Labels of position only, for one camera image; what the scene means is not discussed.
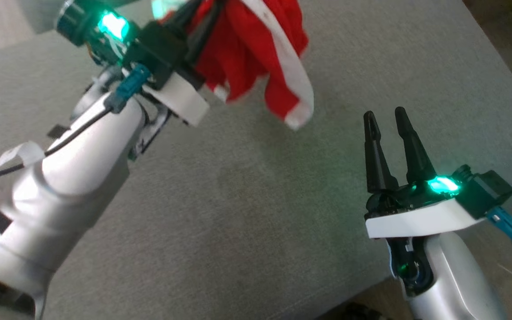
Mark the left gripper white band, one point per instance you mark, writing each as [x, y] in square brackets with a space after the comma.
[171, 66]

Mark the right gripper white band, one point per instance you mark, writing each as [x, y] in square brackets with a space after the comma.
[416, 218]

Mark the red shorts with white trim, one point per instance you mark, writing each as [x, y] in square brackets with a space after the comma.
[247, 49]

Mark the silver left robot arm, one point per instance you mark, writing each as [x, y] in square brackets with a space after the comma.
[74, 178]

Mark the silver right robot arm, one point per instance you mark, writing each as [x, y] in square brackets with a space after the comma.
[456, 284]

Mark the grey sofa back cushion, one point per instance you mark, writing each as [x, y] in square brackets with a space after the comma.
[38, 13]

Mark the white tape tab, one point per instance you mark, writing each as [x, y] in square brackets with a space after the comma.
[22, 153]

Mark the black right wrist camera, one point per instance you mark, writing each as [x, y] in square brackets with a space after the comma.
[487, 191]

